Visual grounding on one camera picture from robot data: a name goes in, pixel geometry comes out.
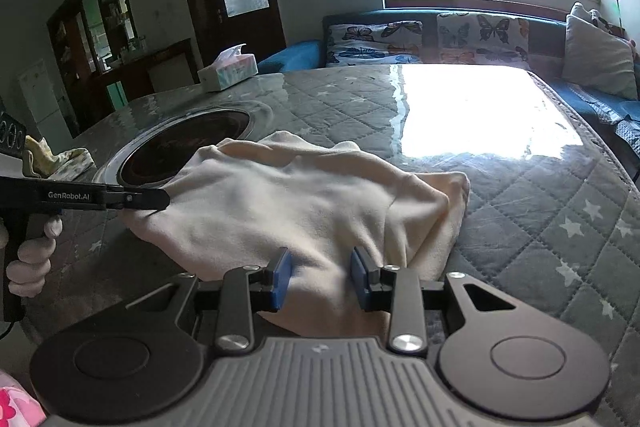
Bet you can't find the grey quilted star tablecloth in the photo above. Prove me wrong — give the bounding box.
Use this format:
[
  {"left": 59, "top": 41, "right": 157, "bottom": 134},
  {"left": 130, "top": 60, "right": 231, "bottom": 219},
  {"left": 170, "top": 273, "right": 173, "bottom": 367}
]
[{"left": 15, "top": 62, "right": 640, "bottom": 427}]

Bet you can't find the grey pillow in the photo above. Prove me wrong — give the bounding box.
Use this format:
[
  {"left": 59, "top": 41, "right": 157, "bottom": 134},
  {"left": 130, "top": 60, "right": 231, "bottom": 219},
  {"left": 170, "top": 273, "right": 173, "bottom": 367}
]
[{"left": 560, "top": 2, "right": 638, "bottom": 100}]

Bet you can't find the person's left hand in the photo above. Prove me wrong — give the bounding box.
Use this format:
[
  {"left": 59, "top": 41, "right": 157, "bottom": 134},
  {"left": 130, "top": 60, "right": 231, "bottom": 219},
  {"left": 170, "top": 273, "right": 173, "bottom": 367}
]
[{"left": 0, "top": 213, "right": 63, "bottom": 299}]

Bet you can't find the cream garment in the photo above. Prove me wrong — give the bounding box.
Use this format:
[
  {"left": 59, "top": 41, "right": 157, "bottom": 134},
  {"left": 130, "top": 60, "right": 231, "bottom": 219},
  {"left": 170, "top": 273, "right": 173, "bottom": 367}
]
[{"left": 122, "top": 130, "right": 471, "bottom": 338}]

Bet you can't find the blue sofa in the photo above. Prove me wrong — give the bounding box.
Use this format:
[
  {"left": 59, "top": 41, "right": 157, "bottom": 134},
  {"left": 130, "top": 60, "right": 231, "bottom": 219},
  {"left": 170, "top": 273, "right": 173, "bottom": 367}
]
[{"left": 257, "top": 2, "right": 640, "bottom": 142}]

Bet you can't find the white refrigerator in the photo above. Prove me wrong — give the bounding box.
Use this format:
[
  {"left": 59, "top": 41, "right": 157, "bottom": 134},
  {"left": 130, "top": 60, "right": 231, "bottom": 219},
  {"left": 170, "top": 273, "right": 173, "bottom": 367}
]
[{"left": 17, "top": 59, "right": 81, "bottom": 140}]

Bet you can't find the round black built-in hob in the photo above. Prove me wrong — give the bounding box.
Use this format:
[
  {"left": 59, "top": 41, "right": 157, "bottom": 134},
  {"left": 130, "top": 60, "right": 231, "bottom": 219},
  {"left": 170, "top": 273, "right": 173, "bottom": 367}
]
[{"left": 95, "top": 107, "right": 273, "bottom": 188}]

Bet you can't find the floral patterned cloth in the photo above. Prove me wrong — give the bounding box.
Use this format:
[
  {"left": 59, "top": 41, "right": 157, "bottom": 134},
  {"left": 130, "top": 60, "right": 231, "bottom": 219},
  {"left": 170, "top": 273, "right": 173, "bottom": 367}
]
[{"left": 22, "top": 134, "right": 96, "bottom": 180}]

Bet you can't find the pink floral clothing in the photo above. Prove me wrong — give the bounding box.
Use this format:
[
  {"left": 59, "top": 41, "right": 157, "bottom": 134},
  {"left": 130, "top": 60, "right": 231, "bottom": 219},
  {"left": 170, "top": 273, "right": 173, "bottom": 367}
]
[{"left": 0, "top": 369, "right": 48, "bottom": 427}]

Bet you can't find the dark wooden display cabinet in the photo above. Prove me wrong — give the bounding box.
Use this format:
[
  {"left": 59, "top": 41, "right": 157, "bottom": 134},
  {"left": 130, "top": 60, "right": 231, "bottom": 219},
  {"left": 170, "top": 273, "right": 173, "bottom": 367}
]
[{"left": 47, "top": 0, "right": 196, "bottom": 108}]

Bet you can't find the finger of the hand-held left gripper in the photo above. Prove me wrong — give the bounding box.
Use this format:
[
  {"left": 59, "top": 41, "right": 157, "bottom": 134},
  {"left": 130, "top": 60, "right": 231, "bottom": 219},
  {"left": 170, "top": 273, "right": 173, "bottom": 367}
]
[{"left": 102, "top": 187, "right": 171, "bottom": 212}]

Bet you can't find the white tissue box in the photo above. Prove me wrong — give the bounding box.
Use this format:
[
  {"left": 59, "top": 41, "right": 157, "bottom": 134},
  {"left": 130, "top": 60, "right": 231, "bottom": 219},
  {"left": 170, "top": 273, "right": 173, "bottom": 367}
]
[{"left": 196, "top": 43, "right": 259, "bottom": 92}]

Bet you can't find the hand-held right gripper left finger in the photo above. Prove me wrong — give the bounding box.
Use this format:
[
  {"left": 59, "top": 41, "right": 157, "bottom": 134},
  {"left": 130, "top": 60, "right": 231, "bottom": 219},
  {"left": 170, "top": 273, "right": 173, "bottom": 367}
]
[{"left": 125, "top": 247, "right": 294, "bottom": 355}]

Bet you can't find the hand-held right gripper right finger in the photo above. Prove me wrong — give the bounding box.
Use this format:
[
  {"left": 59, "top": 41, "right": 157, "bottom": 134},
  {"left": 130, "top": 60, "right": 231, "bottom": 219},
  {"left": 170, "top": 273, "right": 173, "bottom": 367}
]
[{"left": 350, "top": 246, "right": 518, "bottom": 355}]

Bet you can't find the butterfly print cushion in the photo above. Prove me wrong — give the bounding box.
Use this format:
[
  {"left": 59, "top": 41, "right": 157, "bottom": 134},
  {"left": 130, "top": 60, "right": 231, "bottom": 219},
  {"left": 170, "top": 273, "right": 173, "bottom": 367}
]
[
  {"left": 436, "top": 12, "right": 531, "bottom": 70},
  {"left": 325, "top": 21, "right": 425, "bottom": 68}
]

